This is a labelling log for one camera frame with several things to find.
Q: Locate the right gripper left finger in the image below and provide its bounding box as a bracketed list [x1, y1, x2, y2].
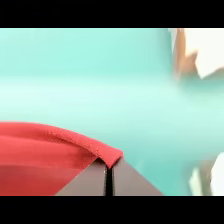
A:
[55, 157, 108, 197]

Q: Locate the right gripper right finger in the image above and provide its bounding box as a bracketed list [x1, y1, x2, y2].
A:
[111, 157, 164, 197]

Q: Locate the red garment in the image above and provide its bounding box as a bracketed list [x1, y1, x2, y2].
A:
[0, 121, 125, 197]

